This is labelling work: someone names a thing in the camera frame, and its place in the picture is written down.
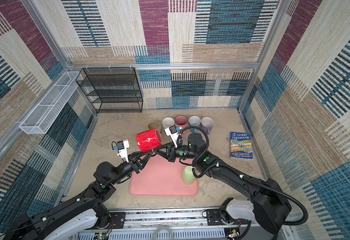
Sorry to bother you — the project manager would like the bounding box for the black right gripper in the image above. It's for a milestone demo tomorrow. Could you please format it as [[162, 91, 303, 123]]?
[[153, 140, 198, 163]]

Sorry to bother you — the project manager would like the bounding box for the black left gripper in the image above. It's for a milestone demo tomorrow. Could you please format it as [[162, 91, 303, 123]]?
[[108, 149, 150, 187]]

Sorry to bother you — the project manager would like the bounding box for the red ceramic mug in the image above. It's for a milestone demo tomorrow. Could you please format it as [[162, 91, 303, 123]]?
[[136, 129, 162, 153]]

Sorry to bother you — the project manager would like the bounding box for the pink plastic tray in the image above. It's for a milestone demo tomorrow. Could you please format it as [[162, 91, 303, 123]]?
[[129, 155, 198, 197]]

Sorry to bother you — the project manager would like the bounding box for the white ceramic mug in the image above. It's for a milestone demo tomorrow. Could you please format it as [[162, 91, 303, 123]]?
[[162, 117, 175, 130]]

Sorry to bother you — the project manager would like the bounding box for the beige ceramic teapot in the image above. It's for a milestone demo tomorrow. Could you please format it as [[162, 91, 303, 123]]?
[[148, 121, 162, 133]]

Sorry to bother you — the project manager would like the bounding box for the pink ghost mug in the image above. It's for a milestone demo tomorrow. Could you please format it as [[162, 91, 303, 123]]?
[[175, 116, 188, 133]]

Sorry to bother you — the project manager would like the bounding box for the light green mug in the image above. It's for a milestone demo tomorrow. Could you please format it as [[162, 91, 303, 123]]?
[[182, 166, 196, 185]]

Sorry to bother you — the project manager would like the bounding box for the blue ceramic mug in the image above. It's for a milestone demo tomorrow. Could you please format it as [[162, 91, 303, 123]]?
[[189, 116, 201, 133]]

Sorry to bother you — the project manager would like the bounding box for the purple ceramic mug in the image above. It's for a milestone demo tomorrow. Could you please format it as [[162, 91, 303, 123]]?
[[201, 117, 214, 135]]

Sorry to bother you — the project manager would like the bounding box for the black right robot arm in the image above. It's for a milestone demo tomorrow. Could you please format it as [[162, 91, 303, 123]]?
[[153, 133, 293, 235]]

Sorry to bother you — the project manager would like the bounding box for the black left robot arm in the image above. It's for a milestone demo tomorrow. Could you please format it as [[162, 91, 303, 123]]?
[[3, 151, 153, 240]]

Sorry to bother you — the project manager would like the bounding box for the blue treehouse book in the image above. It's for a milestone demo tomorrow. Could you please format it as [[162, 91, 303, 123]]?
[[230, 132, 253, 161]]

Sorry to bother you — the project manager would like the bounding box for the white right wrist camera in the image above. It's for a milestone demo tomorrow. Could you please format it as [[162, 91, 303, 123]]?
[[165, 126, 182, 148]]

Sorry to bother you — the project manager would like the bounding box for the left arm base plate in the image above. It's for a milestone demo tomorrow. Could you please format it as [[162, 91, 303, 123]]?
[[106, 212, 127, 230]]

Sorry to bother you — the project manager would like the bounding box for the black wire shelf rack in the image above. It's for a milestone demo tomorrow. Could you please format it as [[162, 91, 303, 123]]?
[[76, 67, 144, 114]]

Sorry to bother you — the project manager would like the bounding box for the grey hose loop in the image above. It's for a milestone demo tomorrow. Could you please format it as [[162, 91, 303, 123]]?
[[151, 224, 176, 240]]

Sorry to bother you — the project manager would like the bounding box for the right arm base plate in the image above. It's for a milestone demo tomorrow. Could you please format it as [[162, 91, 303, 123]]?
[[202, 209, 249, 226]]

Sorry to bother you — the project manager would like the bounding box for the white wire mesh basket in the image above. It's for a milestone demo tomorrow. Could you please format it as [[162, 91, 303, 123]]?
[[20, 72, 79, 135]]

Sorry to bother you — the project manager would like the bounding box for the black corrugated cable conduit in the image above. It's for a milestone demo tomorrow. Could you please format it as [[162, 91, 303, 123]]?
[[240, 175, 309, 226]]

